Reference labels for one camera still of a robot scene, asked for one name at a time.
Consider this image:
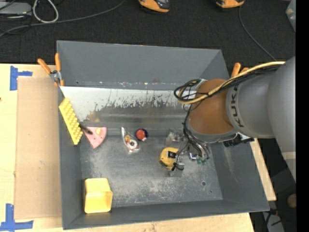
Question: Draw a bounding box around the yellow plastic cup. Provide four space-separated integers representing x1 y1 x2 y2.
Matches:
84 177 114 214

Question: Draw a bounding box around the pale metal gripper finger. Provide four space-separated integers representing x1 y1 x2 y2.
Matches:
169 161 186 178
165 129 184 145

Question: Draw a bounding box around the red and blue ball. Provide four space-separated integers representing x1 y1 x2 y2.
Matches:
135 128 149 143

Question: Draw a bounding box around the pink toy wedge slice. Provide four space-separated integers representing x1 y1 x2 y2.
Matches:
82 126 108 149

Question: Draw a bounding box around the brown cardboard board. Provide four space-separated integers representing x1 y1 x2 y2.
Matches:
14 76 62 220

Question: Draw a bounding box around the yellow round black-labelled object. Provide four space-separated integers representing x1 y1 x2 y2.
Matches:
158 146 181 170

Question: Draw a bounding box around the clear plastic toy packet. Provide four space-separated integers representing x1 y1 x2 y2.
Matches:
120 126 141 155

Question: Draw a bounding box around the grey metal bin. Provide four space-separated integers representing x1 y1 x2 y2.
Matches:
56 40 270 231

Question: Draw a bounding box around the yellow studded building plate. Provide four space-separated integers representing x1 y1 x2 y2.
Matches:
58 97 84 145

